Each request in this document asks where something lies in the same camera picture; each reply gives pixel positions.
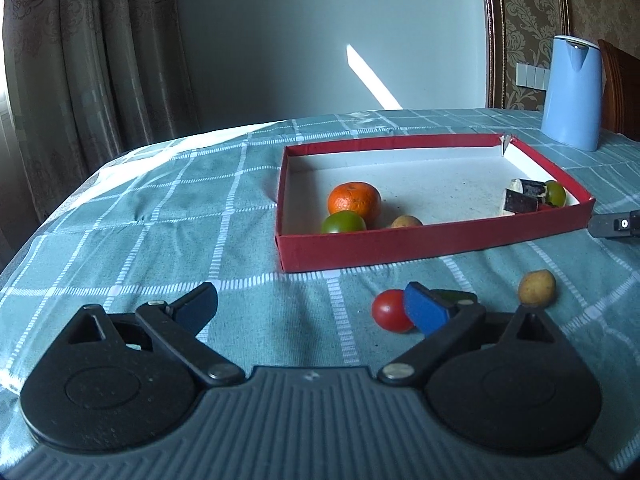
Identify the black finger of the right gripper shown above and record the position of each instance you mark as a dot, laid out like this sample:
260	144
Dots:
623	224

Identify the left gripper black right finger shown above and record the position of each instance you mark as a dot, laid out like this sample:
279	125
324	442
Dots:
507	381

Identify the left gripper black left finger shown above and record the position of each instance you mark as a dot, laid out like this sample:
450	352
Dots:
112	381

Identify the red cherry tomato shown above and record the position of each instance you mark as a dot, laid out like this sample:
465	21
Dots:
388	311

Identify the green cherry tomato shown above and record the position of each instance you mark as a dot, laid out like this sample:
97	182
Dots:
554	194

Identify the dark sugarcane piece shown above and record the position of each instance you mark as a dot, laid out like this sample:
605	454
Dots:
517	203
531	188

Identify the yellow tan small fruit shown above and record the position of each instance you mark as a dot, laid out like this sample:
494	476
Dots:
537	289

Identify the brown wooden chair back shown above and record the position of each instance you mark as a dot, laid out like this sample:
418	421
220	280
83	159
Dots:
620	102

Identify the blue electric kettle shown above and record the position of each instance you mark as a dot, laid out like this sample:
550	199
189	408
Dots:
572	106

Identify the teal checked tablecloth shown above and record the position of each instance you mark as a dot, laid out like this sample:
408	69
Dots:
203	209

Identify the small tan longan fruit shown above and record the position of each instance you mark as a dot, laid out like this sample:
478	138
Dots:
405	221

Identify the orange tangerine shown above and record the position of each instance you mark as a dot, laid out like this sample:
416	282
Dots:
359	197

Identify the red white shallow box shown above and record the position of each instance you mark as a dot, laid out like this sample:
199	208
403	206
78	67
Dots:
454	183

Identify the patterned beige curtain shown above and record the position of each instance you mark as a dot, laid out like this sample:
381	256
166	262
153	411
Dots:
82	82

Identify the white wall switch panel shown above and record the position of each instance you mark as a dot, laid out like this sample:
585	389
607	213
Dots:
531	76

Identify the brown wooden wall frame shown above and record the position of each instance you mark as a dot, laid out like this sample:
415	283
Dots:
520	31

